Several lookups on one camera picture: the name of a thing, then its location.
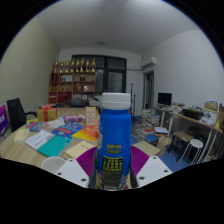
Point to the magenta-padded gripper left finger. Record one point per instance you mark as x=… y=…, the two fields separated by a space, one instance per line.
x=71 y=170

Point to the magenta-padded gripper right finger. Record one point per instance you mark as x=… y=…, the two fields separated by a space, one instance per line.
x=152 y=170

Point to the blue drink bottle white cap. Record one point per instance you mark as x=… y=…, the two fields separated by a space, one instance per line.
x=115 y=133

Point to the kraft paper notebook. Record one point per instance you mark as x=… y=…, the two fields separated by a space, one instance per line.
x=80 y=149

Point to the teal book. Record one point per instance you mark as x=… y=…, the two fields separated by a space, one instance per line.
x=54 y=146

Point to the orange book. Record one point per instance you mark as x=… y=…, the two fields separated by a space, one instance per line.
x=87 y=133

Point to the brown wooden stool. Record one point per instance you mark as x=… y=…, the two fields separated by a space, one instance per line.
x=178 y=135

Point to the white booklet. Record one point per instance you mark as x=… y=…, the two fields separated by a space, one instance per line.
x=38 y=139

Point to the white round stool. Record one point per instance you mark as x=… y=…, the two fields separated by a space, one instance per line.
x=195 y=144

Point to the stack of books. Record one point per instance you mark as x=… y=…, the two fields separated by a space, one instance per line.
x=150 y=120

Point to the pink packet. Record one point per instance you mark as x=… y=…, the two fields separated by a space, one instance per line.
x=74 y=118

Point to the small tan upright box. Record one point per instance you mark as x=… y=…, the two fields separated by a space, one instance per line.
x=90 y=116

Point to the dark blue patterned book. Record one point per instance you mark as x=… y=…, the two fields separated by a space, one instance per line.
x=34 y=126

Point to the cream notebook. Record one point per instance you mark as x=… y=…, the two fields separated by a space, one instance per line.
x=21 y=135

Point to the yellow gift box red ribbon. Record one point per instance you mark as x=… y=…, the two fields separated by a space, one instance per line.
x=46 y=114

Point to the black computer monitor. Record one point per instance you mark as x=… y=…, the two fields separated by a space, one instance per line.
x=164 y=99

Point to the black office chair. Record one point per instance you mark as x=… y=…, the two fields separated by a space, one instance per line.
x=16 y=113

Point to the wooden shelf unit with trophies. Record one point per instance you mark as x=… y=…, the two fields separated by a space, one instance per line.
x=71 y=86

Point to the purple sign board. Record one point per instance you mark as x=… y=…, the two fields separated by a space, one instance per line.
x=3 y=120

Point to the black framed glass door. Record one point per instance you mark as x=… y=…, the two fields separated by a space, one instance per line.
x=113 y=76

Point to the white air conditioner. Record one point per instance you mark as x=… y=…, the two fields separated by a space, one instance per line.
x=149 y=62

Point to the long wooden wall desk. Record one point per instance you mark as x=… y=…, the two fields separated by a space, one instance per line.
x=196 y=120

